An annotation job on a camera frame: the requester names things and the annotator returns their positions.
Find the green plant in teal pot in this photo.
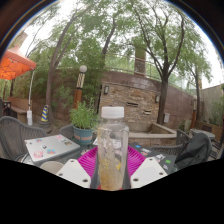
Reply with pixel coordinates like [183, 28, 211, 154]
[69, 99, 100, 146]

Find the flat round red coaster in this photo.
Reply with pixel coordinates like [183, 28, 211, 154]
[96, 184, 131, 192]

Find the orange canopy with white pole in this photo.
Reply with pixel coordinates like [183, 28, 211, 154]
[0, 45, 38, 126]

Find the black jacket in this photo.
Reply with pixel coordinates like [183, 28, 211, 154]
[174, 132, 213, 171]

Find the white ribbed mug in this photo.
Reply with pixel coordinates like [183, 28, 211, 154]
[39, 160, 65, 175]

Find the tree with dark trunk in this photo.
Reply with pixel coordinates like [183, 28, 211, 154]
[133, 0, 214, 126]

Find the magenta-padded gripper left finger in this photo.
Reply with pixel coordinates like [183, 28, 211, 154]
[55, 145, 101, 190]

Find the silver laptop with stickers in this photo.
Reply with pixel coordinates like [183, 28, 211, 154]
[24, 133, 81, 163]

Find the clear bottle with white cap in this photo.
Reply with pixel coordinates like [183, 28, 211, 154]
[96, 105, 130, 192]

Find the wooden lamp post, white globe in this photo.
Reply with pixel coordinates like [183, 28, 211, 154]
[73, 64, 88, 111]

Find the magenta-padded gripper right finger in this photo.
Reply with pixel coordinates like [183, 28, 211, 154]
[128, 145, 169, 190]

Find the tree with slim grey trunk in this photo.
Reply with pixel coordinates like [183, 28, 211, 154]
[23, 0, 101, 126]

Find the blue yellow striped cone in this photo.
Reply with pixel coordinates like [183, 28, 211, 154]
[39, 104, 50, 124]

